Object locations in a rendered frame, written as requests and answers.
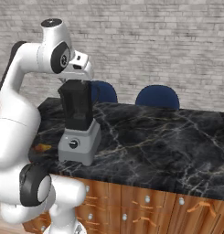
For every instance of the black and grey blender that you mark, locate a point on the black and grey blender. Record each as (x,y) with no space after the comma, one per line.
(80,143)

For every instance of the black blender knob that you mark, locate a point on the black blender knob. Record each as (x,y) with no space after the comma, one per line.
(73,143)

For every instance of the black blender lid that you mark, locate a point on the black blender lid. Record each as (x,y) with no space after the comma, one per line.
(74,86)

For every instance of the blue chair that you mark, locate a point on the blue chair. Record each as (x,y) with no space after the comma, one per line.
(105,91)
(157,97)

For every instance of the orange pear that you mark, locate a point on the orange pear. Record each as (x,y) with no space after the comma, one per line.
(42,147)

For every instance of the silver cupboard knob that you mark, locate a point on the silver cupboard knob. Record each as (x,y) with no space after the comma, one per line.
(43,228)
(124,217)
(90,216)
(181,201)
(147,199)
(87,189)

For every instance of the wooden cupboard door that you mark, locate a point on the wooden cupboard door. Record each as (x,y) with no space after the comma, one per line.
(201,218)
(147,210)
(101,207)

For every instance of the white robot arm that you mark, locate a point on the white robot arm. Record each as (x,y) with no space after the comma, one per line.
(16,131)

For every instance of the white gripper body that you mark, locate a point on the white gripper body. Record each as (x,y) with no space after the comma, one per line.
(81,74)

